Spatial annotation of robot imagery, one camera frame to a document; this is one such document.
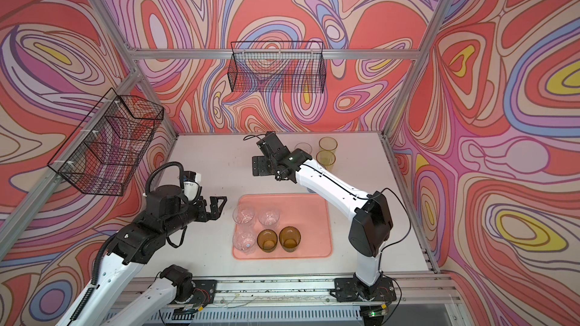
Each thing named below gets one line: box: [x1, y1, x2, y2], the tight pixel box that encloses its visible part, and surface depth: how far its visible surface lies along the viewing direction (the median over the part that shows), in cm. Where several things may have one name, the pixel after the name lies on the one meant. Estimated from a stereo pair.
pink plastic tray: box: [232, 193, 333, 259], surface depth 90 cm
